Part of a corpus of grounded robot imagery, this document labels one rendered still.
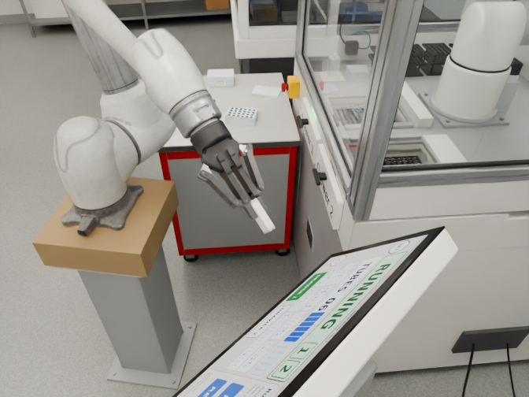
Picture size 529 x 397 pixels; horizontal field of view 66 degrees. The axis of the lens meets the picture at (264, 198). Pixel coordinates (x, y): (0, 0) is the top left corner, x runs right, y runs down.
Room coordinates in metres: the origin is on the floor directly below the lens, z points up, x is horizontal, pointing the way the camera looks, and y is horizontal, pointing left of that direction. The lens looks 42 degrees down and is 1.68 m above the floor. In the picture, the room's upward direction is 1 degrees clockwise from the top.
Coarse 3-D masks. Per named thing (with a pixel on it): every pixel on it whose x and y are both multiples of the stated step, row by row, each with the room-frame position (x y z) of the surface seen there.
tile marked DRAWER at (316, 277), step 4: (312, 276) 0.53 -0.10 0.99; (316, 276) 0.52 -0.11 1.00; (320, 276) 0.51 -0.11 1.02; (308, 280) 0.52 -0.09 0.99; (312, 280) 0.51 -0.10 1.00; (316, 280) 0.50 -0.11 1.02; (304, 284) 0.51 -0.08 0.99; (308, 284) 0.50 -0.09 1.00; (312, 284) 0.49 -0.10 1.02; (300, 288) 0.50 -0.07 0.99; (304, 288) 0.49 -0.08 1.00; (308, 288) 0.48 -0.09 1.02; (296, 292) 0.49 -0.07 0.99; (300, 292) 0.48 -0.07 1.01; (304, 292) 0.47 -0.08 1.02; (292, 296) 0.47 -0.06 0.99; (296, 296) 0.47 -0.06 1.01; (300, 296) 0.46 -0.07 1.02; (288, 300) 0.46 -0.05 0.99; (292, 300) 0.46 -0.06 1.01
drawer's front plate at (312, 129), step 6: (306, 102) 1.38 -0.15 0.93; (306, 108) 1.34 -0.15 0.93; (306, 114) 1.32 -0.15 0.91; (312, 114) 1.29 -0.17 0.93; (312, 120) 1.25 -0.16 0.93; (306, 126) 1.30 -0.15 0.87; (312, 126) 1.22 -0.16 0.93; (312, 132) 1.21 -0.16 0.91; (318, 132) 1.17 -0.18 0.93; (306, 138) 1.28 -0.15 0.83; (312, 138) 1.20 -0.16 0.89; (318, 138) 1.14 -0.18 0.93; (312, 156) 1.17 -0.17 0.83
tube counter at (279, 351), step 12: (324, 300) 0.40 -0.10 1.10; (336, 300) 0.38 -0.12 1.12; (312, 312) 0.37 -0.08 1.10; (324, 312) 0.36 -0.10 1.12; (300, 324) 0.35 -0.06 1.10; (312, 324) 0.34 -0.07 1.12; (288, 336) 0.33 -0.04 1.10; (300, 336) 0.31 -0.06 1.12; (276, 348) 0.31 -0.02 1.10; (288, 348) 0.30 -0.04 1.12; (264, 360) 0.29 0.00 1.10; (276, 360) 0.28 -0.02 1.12; (252, 372) 0.27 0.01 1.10; (264, 372) 0.26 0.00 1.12
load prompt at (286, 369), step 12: (384, 264) 0.43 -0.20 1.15; (396, 264) 0.41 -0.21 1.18; (372, 276) 0.40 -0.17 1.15; (360, 288) 0.38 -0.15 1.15; (372, 288) 0.36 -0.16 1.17; (348, 300) 0.36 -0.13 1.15; (360, 300) 0.35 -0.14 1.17; (336, 312) 0.34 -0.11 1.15; (348, 312) 0.33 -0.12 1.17; (324, 324) 0.32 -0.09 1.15; (336, 324) 0.31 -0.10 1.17; (312, 336) 0.30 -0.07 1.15; (324, 336) 0.29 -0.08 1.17; (300, 348) 0.28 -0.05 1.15; (312, 348) 0.27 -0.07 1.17; (288, 360) 0.27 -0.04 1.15; (300, 360) 0.26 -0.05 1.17; (276, 372) 0.25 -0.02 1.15; (288, 372) 0.24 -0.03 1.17
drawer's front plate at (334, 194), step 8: (320, 144) 1.10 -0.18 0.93; (320, 152) 1.06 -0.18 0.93; (320, 160) 1.05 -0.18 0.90; (328, 160) 1.02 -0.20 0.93; (320, 168) 1.04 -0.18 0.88; (328, 168) 0.98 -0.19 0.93; (328, 176) 0.94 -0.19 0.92; (320, 184) 1.01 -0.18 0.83; (328, 184) 0.93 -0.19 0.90; (336, 184) 0.90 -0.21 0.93; (328, 192) 0.92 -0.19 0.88; (336, 192) 0.87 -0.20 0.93; (336, 200) 0.84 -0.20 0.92; (328, 208) 0.90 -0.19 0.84; (336, 208) 0.83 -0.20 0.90; (336, 216) 0.82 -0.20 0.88; (336, 224) 0.82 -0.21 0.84
